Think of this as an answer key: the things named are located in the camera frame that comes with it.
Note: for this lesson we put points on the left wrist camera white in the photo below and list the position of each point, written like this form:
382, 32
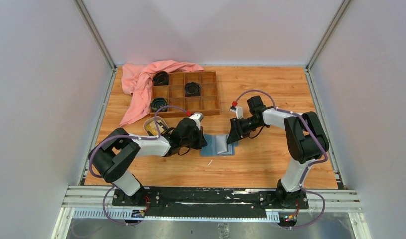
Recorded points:
197, 117

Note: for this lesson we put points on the pink oval card tray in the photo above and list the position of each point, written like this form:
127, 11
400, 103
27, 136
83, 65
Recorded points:
152, 119

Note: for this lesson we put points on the yellow black credit card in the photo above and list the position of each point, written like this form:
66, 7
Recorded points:
155, 127

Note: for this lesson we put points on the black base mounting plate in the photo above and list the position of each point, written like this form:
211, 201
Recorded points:
205, 202

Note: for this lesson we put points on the aluminium frame rail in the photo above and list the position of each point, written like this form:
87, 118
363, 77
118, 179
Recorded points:
95, 202

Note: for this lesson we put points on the pink cloth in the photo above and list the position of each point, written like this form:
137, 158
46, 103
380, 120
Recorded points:
136, 81

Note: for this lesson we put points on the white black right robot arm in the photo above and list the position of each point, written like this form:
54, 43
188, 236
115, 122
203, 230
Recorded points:
305, 137

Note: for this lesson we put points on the wooden compartment tray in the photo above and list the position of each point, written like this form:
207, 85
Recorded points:
208, 103

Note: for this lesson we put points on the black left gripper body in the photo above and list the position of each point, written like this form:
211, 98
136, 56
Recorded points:
192, 141

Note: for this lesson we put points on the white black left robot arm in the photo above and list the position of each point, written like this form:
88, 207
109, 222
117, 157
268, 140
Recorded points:
113, 156

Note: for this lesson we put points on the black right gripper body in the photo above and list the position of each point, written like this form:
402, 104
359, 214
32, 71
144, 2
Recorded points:
244, 126

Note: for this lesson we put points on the rolled black tie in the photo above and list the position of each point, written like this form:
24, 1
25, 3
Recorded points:
161, 79

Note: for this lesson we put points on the teal leather card holder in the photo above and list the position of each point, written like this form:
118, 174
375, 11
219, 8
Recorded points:
217, 146

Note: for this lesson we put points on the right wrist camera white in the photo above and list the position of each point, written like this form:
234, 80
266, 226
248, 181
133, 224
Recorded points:
238, 110

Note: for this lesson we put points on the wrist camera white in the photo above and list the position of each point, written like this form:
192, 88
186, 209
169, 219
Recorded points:
197, 117
238, 110

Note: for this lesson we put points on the rolled dark dotted tie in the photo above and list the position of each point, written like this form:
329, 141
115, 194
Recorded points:
192, 89

